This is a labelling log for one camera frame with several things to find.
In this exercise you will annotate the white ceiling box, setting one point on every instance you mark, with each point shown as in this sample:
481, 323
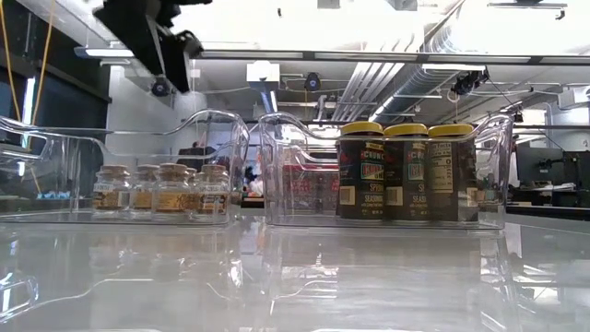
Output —
263, 71

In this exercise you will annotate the yellow-lidded dark spice jar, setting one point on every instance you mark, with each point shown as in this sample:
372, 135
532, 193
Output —
362, 175
451, 175
406, 175

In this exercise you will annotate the long ceiling light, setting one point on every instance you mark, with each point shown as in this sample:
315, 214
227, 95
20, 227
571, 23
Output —
103, 52

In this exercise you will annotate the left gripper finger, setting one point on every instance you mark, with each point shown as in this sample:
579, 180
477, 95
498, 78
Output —
177, 60
133, 39

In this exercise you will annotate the round black ceiling camera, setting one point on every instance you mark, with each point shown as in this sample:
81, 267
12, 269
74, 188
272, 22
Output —
160, 87
312, 82

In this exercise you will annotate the silver ceiling duct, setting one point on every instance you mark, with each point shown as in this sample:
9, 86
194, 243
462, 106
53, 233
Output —
415, 83

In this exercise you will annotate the black ceiling-hung device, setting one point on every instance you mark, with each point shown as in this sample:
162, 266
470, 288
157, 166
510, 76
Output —
469, 82

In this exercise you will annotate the clear plastic bin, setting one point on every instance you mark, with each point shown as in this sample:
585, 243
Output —
493, 184
299, 152
216, 138

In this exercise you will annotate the black background monitor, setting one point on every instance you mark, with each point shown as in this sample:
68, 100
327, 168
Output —
539, 166

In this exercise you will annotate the overhead rig frame beam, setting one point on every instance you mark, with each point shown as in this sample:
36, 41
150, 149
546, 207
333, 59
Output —
369, 56

